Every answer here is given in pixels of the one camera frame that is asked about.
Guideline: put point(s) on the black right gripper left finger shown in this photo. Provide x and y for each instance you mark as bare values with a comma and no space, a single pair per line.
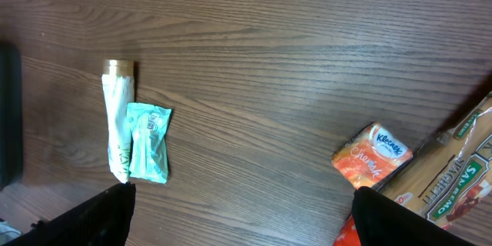
103,220

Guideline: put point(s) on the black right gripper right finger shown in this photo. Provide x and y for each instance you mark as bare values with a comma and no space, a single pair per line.
379,221

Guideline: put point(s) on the small orange snack packet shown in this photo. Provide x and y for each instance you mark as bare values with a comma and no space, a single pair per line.
370,156

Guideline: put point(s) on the orange spaghetti packet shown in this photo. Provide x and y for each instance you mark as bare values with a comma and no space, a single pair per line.
449,174

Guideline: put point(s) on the teal plastic packet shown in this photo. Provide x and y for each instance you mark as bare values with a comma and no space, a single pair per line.
149,125

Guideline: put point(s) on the white tube gold cap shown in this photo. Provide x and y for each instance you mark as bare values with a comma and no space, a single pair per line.
118,83

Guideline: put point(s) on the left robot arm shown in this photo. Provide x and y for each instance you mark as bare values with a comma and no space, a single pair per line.
11,114

